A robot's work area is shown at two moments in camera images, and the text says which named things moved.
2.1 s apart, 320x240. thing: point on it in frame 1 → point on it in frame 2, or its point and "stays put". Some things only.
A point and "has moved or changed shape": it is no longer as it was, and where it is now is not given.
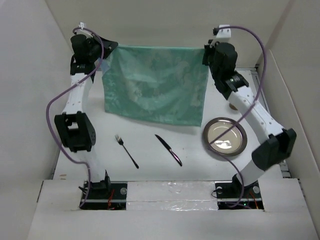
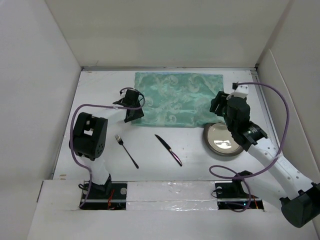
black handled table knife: (166, 145) stays put
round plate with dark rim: (230, 143) stays put
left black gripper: (108, 46) → (137, 115)
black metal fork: (121, 142) stays put
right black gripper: (209, 49) → (221, 98)
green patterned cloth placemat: (165, 84) has moved or changed shape
